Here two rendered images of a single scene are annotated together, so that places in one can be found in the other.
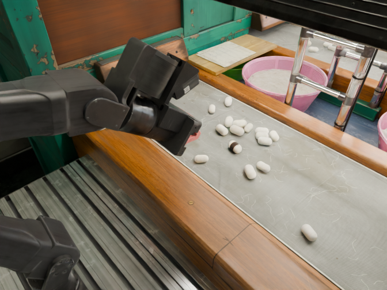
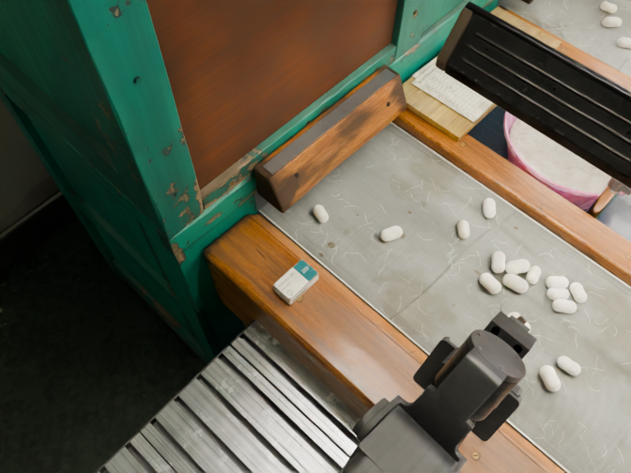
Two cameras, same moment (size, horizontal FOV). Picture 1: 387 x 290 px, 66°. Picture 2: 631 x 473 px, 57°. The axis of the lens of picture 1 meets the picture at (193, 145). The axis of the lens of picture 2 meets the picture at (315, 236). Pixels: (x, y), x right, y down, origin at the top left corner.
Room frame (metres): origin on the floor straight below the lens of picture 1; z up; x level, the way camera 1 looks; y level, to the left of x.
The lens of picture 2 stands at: (0.25, 0.22, 1.54)
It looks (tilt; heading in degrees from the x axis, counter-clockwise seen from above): 60 degrees down; 355
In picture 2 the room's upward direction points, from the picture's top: 1 degrees clockwise
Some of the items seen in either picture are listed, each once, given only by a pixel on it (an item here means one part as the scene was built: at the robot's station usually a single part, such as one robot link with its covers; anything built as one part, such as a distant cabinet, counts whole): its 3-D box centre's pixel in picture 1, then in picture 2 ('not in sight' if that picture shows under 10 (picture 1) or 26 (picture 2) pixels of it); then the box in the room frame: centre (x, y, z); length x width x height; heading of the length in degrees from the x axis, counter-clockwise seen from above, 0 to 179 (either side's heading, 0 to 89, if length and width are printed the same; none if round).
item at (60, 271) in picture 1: (47, 255); not in sight; (0.25, 0.23, 0.77); 0.09 x 0.06 x 0.06; 40
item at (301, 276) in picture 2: not in sight; (296, 282); (0.62, 0.22, 0.77); 0.06 x 0.04 x 0.02; 132
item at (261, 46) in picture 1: (232, 52); (479, 68); (1.03, -0.14, 0.77); 0.33 x 0.15 x 0.01; 132
